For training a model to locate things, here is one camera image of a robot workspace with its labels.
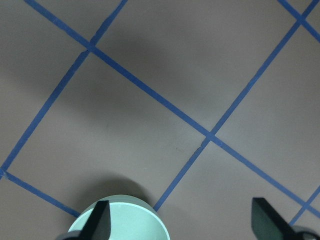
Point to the green bowl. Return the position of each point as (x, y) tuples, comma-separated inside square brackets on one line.
[(130, 219)]

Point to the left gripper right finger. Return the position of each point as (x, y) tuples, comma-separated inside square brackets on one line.
[(267, 224)]

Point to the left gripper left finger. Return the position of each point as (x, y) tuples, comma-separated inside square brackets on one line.
[(98, 225)]

